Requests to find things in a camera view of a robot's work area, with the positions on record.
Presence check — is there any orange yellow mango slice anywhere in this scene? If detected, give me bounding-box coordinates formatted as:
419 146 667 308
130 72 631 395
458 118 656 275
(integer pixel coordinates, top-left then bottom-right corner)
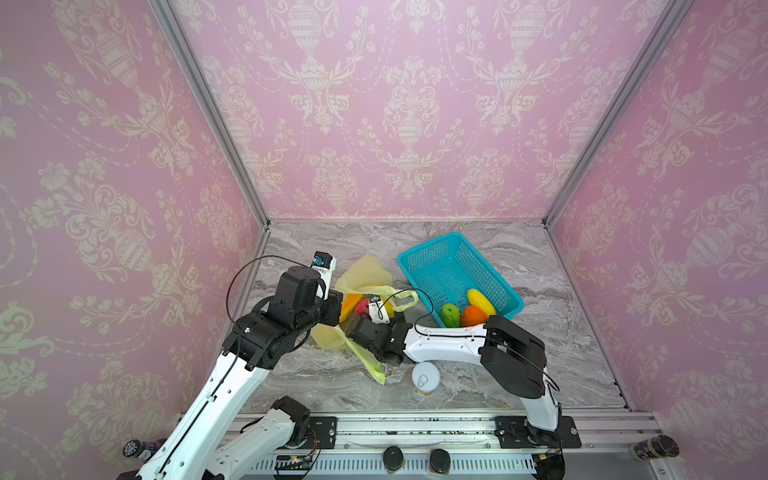
339 294 363 323

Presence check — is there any yellow plastic bag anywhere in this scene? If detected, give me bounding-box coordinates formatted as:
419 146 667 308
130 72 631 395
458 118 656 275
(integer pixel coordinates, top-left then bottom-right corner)
311 255 419 384

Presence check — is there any green apple fruit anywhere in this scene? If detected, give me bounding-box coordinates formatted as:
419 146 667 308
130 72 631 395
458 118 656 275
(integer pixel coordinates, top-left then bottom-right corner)
439 303 462 328

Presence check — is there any orange fruit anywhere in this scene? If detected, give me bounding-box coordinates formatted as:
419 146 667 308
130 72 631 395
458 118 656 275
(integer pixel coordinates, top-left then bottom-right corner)
460 305 488 327

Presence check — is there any pink red fruit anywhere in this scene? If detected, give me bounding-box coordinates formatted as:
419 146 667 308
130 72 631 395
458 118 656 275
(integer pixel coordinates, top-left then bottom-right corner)
354 298 370 317

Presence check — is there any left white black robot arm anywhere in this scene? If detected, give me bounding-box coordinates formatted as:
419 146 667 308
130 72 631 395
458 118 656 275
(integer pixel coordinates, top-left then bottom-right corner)
121 252 343 479

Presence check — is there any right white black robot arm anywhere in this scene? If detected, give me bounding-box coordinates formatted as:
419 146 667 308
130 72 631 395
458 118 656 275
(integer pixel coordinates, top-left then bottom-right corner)
342 314 563 449

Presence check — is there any teal plastic basket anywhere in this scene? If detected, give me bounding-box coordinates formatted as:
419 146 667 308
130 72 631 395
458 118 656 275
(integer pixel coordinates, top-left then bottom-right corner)
397 232 524 326

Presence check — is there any black round knob left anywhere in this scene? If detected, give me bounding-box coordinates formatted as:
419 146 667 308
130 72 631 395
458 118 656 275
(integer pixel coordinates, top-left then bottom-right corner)
382 446 405 474

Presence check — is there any black round knob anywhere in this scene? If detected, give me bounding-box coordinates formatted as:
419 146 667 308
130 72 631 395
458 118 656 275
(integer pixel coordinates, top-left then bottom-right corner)
428 448 451 475
382 446 405 474

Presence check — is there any black round knob right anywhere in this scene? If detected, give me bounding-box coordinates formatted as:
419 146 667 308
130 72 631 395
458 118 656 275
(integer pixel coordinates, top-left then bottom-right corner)
428 448 451 475

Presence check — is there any purple bottle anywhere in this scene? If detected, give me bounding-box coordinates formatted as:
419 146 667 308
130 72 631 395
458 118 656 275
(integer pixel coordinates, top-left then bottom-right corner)
122 439 165 463

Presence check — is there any dark bottle right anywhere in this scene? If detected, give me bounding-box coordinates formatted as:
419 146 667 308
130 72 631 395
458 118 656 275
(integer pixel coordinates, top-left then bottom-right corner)
629 434 680 461

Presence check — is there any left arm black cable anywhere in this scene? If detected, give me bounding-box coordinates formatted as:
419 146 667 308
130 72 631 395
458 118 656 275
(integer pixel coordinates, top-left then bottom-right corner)
224 254 313 337

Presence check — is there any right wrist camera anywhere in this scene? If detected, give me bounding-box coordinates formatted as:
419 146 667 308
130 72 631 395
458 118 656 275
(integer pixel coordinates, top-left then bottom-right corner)
368 295 390 324

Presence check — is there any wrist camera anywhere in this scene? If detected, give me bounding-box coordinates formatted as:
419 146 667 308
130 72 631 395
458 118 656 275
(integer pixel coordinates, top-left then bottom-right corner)
368 295 390 324
311 251 336 300

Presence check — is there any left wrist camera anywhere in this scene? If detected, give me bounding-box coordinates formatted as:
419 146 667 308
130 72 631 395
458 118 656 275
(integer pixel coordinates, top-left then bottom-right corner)
311 251 336 300

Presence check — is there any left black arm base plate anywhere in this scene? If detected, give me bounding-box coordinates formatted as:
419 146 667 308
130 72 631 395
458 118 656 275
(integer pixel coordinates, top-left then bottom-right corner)
296 415 338 450

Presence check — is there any aluminium front rail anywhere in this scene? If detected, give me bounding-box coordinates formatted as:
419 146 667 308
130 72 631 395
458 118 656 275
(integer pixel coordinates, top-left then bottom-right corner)
157 410 685 480

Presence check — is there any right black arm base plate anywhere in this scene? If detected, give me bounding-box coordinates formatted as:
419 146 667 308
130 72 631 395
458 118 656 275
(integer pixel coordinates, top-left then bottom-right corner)
494 416 582 450

